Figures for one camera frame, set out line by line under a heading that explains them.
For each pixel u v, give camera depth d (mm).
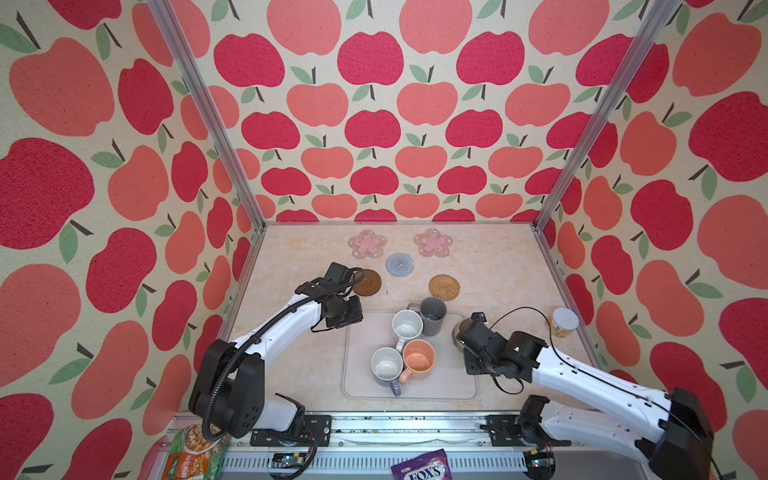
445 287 1016
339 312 729
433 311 887
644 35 724
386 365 841
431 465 689
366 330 932
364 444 730
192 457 689
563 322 884
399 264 1077
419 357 843
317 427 754
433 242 1152
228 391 422
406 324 922
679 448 384
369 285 1029
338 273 699
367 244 1154
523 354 540
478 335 624
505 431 733
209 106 863
